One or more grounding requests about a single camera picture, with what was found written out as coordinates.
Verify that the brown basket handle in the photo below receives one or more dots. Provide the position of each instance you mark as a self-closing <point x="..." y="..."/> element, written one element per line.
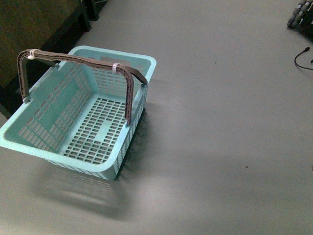
<point x="50" y="58"/>

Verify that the light blue plastic basket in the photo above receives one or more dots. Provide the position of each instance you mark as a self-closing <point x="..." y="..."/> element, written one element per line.
<point x="74" y="116"/>

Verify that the white zip tie right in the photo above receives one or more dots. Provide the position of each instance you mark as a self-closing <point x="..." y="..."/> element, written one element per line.
<point x="114" y="67"/>

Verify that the white zip tie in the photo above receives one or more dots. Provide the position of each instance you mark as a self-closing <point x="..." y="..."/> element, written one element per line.
<point x="31" y="55"/>
<point x="114" y="67"/>

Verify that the dark wooden shelf unit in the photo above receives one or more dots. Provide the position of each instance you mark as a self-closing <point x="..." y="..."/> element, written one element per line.
<point x="43" y="24"/>

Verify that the white zip tie left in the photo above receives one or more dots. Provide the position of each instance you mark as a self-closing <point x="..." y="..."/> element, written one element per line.
<point x="31" y="55"/>

